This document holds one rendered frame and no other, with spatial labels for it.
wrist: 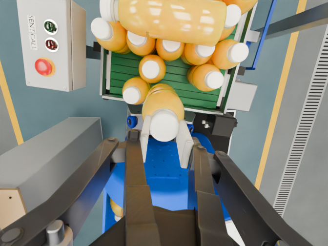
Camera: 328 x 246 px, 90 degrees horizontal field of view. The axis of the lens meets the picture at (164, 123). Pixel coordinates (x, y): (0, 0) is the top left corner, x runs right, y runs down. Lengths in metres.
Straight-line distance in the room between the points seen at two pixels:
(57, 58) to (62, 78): 0.04
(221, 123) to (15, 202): 0.81
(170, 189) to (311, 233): 2.87
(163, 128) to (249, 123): 1.62
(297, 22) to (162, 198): 0.60
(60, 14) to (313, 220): 3.04
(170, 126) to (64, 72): 0.32
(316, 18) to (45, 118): 1.91
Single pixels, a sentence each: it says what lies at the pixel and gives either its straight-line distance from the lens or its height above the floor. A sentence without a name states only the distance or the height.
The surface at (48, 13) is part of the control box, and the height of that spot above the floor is 1.10.
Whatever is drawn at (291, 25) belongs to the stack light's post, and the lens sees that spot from 0.69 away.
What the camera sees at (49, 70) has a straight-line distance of 0.47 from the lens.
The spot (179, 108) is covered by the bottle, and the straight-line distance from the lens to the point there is 0.25.
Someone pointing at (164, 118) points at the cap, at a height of 1.31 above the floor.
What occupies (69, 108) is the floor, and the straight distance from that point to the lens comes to 1.77.
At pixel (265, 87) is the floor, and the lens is 1.79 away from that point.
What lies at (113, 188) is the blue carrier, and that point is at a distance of 0.42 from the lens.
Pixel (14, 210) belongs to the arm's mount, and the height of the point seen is 1.01.
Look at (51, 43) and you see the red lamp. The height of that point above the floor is 1.11.
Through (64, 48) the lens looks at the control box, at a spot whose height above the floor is 1.10.
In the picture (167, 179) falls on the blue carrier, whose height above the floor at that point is 1.18.
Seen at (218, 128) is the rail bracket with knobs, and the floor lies 1.00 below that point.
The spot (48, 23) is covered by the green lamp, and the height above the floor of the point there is 1.11.
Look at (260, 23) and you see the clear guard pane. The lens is 0.69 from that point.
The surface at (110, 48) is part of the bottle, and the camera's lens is 0.46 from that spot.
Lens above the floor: 1.50
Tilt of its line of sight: 71 degrees down
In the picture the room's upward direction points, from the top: 177 degrees clockwise
